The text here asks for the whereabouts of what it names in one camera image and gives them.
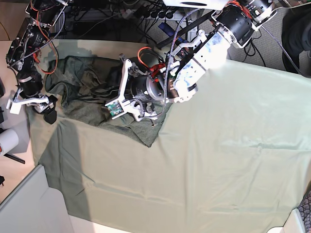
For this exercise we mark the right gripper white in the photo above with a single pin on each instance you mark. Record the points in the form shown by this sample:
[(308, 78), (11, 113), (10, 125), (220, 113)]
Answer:
[(44, 104)]

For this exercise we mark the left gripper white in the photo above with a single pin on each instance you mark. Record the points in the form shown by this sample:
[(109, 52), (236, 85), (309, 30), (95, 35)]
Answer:
[(136, 94)]

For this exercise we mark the green T-shirt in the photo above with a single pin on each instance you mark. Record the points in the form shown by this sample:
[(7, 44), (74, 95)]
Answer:
[(86, 84)]

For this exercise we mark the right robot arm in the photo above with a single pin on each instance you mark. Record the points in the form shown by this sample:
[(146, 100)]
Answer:
[(22, 57)]

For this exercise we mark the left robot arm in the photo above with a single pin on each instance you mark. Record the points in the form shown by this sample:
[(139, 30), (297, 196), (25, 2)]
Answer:
[(174, 80)]

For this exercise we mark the white cylindrical cup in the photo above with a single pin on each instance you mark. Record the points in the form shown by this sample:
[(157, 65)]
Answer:
[(8, 141)]

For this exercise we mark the black stick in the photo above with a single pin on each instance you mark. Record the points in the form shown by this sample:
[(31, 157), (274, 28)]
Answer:
[(15, 158)]

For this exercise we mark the black flat power brick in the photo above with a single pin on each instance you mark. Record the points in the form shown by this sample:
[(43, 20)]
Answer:
[(88, 28)]

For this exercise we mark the blue orange bar clamp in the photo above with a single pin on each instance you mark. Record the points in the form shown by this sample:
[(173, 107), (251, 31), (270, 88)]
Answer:
[(167, 29)]

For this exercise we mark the white bin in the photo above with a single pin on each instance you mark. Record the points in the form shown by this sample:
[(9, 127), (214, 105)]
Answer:
[(34, 207)]

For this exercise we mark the white power strip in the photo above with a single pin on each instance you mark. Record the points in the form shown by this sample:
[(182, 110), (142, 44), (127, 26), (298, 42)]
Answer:
[(154, 14)]

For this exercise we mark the light green table cloth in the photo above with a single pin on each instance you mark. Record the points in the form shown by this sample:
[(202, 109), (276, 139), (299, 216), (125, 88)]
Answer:
[(236, 158)]

